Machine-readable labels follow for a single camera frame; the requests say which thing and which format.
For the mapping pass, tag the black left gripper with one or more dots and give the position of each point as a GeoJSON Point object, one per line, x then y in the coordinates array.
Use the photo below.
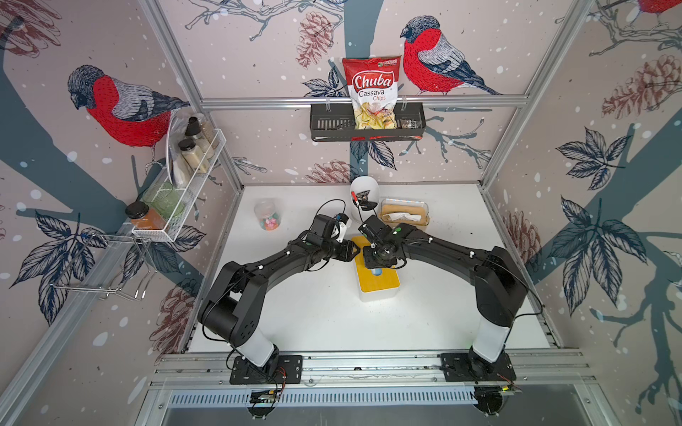
{"type": "Point", "coordinates": [346, 254]}

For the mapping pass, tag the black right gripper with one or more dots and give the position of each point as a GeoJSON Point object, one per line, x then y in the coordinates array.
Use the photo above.
{"type": "Point", "coordinates": [369, 265]}

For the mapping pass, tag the yellow plastic lid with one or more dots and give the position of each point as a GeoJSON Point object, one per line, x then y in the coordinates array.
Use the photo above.
{"type": "Point", "coordinates": [373, 271]}

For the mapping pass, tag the white rectangular bin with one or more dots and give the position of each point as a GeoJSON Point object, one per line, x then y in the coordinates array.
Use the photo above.
{"type": "Point", "coordinates": [378, 290]}

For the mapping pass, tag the clear plastic tissue box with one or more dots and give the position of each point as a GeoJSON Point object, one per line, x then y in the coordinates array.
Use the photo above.
{"type": "Point", "coordinates": [404, 202]}

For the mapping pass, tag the bamboo tissue box lid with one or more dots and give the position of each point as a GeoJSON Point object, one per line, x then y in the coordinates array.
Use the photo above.
{"type": "Point", "coordinates": [413, 209]}

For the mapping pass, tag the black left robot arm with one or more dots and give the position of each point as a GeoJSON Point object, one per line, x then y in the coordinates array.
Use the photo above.
{"type": "Point", "coordinates": [234, 305]}

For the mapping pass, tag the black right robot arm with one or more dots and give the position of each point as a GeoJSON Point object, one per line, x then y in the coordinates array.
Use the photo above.
{"type": "Point", "coordinates": [499, 290]}

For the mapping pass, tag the white pen holder cup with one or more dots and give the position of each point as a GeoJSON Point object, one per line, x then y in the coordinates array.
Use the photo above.
{"type": "Point", "coordinates": [365, 193]}

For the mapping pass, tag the clear jar with candies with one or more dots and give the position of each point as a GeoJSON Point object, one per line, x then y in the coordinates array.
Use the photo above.
{"type": "Point", "coordinates": [267, 215]}

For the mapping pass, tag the red Chuba chips bag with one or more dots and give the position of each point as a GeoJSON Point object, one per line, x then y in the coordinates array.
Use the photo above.
{"type": "Point", "coordinates": [373, 88]}

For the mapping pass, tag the beige spice bottle back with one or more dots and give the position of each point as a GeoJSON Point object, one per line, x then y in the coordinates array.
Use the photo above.
{"type": "Point", "coordinates": [195, 132]}

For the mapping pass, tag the beige spice bottle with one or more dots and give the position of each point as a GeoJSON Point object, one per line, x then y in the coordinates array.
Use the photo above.
{"type": "Point", "coordinates": [195, 132]}
{"type": "Point", "coordinates": [194, 156]}

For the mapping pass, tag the beige spice bottle front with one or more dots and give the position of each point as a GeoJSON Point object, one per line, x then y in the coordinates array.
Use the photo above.
{"type": "Point", "coordinates": [194, 156]}

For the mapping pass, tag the green jar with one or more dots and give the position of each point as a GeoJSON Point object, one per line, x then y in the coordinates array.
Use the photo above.
{"type": "Point", "coordinates": [165, 199]}

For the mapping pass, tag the orange spice jar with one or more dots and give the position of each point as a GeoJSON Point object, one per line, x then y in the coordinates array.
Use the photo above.
{"type": "Point", "coordinates": [143, 217]}

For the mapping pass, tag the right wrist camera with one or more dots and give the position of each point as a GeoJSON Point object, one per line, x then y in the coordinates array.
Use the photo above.
{"type": "Point", "coordinates": [375, 230]}

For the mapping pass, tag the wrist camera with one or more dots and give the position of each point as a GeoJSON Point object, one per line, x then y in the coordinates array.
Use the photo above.
{"type": "Point", "coordinates": [375, 230]}
{"type": "Point", "coordinates": [340, 226]}

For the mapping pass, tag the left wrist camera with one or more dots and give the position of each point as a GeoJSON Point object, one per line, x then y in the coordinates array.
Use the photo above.
{"type": "Point", "coordinates": [340, 226]}

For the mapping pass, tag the black wire wall basket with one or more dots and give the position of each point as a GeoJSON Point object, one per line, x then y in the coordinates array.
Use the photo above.
{"type": "Point", "coordinates": [335, 123]}

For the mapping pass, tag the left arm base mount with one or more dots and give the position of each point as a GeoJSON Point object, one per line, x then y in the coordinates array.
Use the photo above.
{"type": "Point", "coordinates": [279, 369]}

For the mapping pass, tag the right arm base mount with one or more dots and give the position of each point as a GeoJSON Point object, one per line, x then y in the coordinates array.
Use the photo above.
{"type": "Point", "coordinates": [467, 366]}

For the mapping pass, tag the white wire spice rack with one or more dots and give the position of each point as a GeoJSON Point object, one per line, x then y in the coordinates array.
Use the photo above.
{"type": "Point", "coordinates": [177, 172]}

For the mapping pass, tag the metal wire hook rack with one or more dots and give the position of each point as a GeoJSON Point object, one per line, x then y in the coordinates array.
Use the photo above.
{"type": "Point", "coordinates": [125, 270]}

